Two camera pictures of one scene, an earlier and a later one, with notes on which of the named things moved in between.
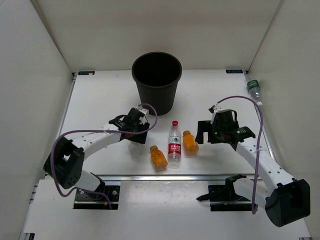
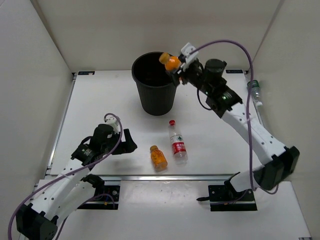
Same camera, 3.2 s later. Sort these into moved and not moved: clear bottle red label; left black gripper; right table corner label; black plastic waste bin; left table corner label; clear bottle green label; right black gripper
Moved: clear bottle red label; left black gripper; right black gripper
Not moved: clear bottle green label; left table corner label; right table corner label; black plastic waste bin
